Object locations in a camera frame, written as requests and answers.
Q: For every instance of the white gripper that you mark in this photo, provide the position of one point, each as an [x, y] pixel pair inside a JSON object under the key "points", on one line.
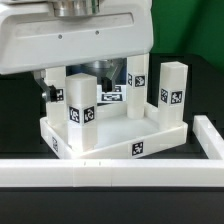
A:
{"points": [[41, 34]]}

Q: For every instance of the white desk top tray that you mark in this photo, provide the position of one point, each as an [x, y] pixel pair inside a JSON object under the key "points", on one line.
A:
{"points": [[118, 136]]}

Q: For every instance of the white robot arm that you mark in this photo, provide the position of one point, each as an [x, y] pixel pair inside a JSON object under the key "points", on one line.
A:
{"points": [[43, 34]]}

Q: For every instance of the white base marker plate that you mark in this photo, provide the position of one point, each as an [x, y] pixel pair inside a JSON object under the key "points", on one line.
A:
{"points": [[116, 96]]}

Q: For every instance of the white L-shaped obstacle fence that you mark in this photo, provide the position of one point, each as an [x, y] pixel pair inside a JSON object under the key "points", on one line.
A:
{"points": [[208, 172]]}

